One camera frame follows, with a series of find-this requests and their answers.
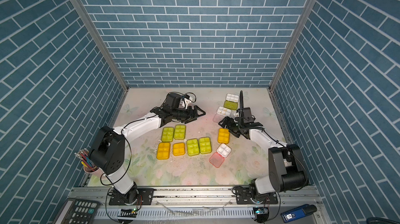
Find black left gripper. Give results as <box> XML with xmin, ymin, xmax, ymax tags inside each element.
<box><xmin>170</xmin><ymin>105</ymin><xmax>205</xmax><ymax>124</ymax></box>

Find green pillbox sideways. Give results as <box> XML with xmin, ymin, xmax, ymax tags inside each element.
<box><xmin>161</xmin><ymin>127</ymin><xmax>175</xmax><ymax>142</ymax></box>

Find green pillbox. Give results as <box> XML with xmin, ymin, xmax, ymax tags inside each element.
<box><xmin>199</xmin><ymin>137</ymin><xmax>212</xmax><ymax>154</ymax></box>
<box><xmin>224</xmin><ymin>93</ymin><xmax>240</xmax><ymax>111</ymax></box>
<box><xmin>174</xmin><ymin>125</ymin><xmax>186</xmax><ymax>140</ymax></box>
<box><xmin>186</xmin><ymin>138</ymin><xmax>200</xmax><ymax>156</ymax></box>

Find pink pillbox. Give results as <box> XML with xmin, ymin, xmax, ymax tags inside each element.
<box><xmin>209</xmin><ymin>143</ymin><xmax>232</xmax><ymax>168</ymax></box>

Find small orange pillbox front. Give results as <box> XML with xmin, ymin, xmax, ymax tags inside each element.
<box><xmin>172</xmin><ymin>142</ymin><xmax>185</xmax><ymax>156</ymax></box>

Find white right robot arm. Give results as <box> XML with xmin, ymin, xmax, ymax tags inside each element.
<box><xmin>218</xmin><ymin>117</ymin><xmax>309</xmax><ymax>203</ymax></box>

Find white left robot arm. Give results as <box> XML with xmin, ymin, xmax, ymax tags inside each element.
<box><xmin>89</xmin><ymin>106</ymin><xmax>206</xmax><ymax>205</ymax></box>

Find clear pillbox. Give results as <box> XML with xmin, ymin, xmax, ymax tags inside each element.
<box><xmin>213</xmin><ymin>106</ymin><xmax>232</xmax><ymax>123</ymax></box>

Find pink pencil cup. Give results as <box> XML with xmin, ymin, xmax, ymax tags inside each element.
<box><xmin>75</xmin><ymin>148</ymin><xmax>103</xmax><ymax>178</ymax></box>

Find blue handheld device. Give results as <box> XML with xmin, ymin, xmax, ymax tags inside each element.
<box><xmin>280</xmin><ymin>204</ymin><xmax>317</xmax><ymax>223</ymax></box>

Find black calculator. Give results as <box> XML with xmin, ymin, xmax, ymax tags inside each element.
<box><xmin>53</xmin><ymin>198</ymin><xmax>100</xmax><ymax>224</ymax></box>

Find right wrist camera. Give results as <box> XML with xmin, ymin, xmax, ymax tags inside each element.
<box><xmin>239</xmin><ymin>91</ymin><xmax>254</xmax><ymax>125</ymax></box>

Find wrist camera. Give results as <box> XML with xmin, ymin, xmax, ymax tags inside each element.
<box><xmin>162</xmin><ymin>92</ymin><xmax>194</xmax><ymax>109</ymax></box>
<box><xmin>239</xmin><ymin>91</ymin><xmax>254</xmax><ymax>125</ymax></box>

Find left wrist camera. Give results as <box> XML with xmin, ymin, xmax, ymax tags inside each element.
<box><xmin>162</xmin><ymin>92</ymin><xmax>194</xmax><ymax>109</ymax></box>

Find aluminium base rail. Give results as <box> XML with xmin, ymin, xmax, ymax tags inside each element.
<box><xmin>70</xmin><ymin>186</ymin><xmax>330</xmax><ymax>224</ymax></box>

